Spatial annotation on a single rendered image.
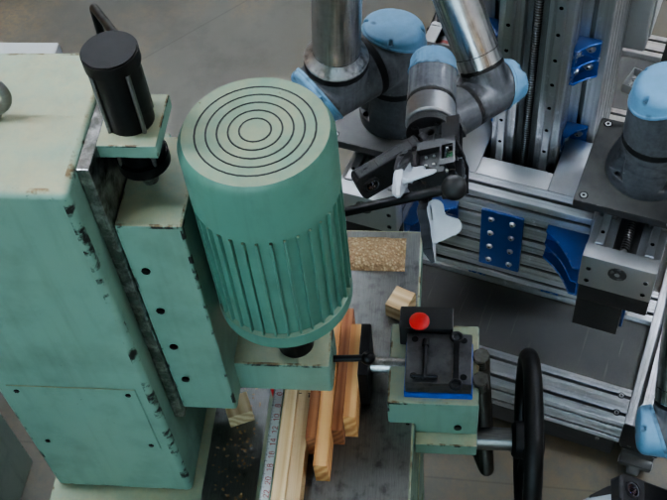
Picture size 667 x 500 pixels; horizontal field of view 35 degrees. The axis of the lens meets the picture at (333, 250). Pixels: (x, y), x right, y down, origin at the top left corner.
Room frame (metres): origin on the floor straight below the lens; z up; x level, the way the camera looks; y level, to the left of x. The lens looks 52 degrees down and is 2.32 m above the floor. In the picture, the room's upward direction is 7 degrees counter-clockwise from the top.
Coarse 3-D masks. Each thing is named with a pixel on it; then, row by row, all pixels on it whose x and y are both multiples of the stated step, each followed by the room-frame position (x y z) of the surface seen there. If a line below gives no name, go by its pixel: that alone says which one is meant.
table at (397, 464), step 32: (416, 256) 1.06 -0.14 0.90; (352, 288) 1.01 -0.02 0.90; (384, 288) 1.01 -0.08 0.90; (416, 288) 1.00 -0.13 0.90; (384, 320) 0.94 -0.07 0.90; (384, 352) 0.88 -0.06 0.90; (384, 384) 0.82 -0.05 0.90; (384, 416) 0.77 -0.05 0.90; (352, 448) 0.72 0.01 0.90; (384, 448) 0.72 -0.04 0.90; (416, 448) 0.73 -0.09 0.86; (448, 448) 0.72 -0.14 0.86; (352, 480) 0.67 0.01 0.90; (384, 480) 0.67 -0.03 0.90
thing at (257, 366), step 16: (240, 336) 0.83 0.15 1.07; (240, 352) 0.81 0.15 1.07; (256, 352) 0.80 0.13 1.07; (272, 352) 0.80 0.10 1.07; (320, 352) 0.79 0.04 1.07; (240, 368) 0.79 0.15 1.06; (256, 368) 0.78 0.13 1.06; (272, 368) 0.78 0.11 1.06; (288, 368) 0.78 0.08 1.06; (304, 368) 0.77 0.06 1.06; (320, 368) 0.77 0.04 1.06; (240, 384) 0.79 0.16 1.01; (256, 384) 0.79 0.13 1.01; (272, 384) 0.78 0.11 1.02; (288, 384) 0.78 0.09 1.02; (304, 384) 0.77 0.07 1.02; (320, 384) 0.77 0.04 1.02
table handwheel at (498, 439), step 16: (528, 352) 0.84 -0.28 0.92; (528, 368) 0.80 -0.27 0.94; (528, 384) 0.77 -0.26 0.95; (528, 400) 0.74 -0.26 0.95; (528, 416) 0.72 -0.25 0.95; (480, 432) 0.76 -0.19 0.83; (496, 432) 0.76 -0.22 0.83; (512, 432) 0.75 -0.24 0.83; (528, 432) 0.69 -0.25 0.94; (544, 432) 0.74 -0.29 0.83; (480, 448) 0.74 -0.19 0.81; (496, 448) 0.74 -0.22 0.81; (512, 448) 0.73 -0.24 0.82; (528, 448) 0.67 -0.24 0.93; (544, 448) 0.72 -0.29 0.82; (528, 464) 0.65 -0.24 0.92; (528, 480) 0.64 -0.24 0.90; (528, 496) 0.62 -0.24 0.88
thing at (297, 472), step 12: (300, 396) 0.80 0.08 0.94; (300, 420) 0.76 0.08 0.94; (300, 432) 0.74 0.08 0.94; (300, 444) 0.72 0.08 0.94; (300, 456) 0.70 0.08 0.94; (300, 468) 0.68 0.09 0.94; (288, 480) 0.66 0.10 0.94; (300, 480) 0.66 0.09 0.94; (288, 492) 0.65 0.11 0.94; (300, 492) 0.64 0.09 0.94
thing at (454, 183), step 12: (444, 180) 0.91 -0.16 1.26; (456, 180) 0.90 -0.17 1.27; (408, 192) 0.92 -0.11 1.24; (420, 192) 0.91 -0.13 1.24; (432, 192) 0.91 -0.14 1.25; (444, 192) 0.90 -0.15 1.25; (456, 192) 0.89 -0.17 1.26; (360, 204) 0.93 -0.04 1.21; (372, 204) 0.92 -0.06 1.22; (384, 204) 0.92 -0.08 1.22; (396, 204) 0.91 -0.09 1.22
